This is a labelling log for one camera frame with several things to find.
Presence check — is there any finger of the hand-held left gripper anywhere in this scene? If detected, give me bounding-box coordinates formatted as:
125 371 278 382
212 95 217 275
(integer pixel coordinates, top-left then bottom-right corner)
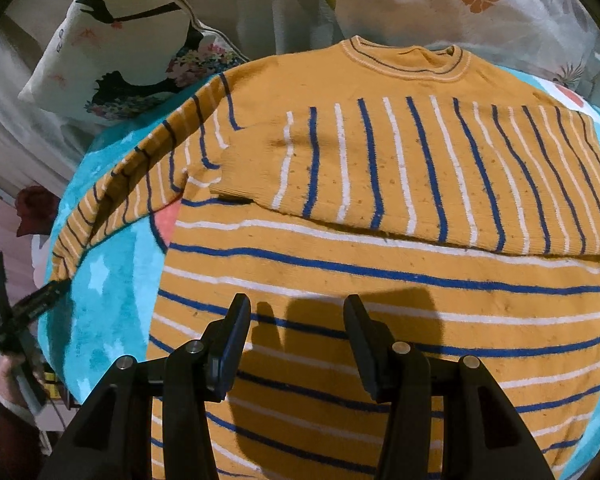
12 279 74 322

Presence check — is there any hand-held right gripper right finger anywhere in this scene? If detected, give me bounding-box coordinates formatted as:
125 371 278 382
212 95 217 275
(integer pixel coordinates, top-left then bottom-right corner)
342 294 556 480

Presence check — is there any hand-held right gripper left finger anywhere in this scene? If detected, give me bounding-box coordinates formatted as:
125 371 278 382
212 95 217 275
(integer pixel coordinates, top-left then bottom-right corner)
40 292 253 480

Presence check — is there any mustard striped knit sweater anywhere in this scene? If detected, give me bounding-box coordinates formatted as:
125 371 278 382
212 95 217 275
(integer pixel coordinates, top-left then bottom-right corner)
50 35 600 480

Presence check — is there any person's left forearm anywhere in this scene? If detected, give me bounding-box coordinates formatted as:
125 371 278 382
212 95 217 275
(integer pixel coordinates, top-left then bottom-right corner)
0 390 48 480

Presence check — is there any person's left hand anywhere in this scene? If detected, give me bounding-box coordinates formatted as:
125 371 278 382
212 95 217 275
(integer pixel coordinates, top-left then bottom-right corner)
0 349 31 407

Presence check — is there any turquoise star print blanket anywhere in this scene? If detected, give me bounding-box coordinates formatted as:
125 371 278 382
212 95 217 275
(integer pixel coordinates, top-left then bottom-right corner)
35 67 600 480

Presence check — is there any pink rose print cloth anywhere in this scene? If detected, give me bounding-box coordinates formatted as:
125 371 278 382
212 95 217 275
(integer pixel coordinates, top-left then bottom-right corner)
0 184 63 391

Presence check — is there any white bird print pillow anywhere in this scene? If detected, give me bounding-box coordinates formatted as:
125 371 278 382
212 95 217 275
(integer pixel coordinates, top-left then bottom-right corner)
17 0 251 123

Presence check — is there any white leaf print pillow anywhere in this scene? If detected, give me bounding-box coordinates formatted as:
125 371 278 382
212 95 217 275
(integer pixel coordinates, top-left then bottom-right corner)
205 0 600 111

